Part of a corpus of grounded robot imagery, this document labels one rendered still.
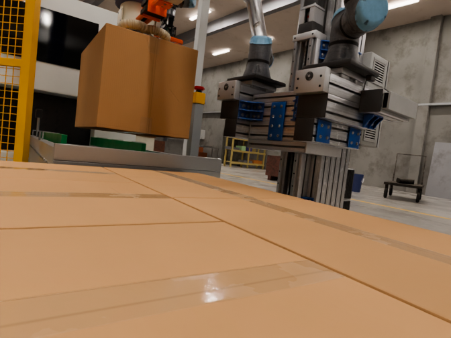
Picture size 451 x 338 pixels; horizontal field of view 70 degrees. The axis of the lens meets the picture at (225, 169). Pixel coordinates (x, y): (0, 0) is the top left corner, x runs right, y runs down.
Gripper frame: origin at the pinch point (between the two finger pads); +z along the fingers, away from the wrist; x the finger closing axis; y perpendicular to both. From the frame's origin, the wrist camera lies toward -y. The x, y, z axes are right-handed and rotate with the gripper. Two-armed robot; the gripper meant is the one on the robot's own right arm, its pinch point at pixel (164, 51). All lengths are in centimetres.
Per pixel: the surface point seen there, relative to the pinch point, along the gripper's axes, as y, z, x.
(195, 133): 9, 47, 23
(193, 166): 66, 65, -5
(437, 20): -343, -410, 983
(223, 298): 175, 66, -58
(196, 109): 9.1, 32.6, 21.3
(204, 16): -220, -124, 133
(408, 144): -380, -26, 991
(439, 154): -280, 0, 981
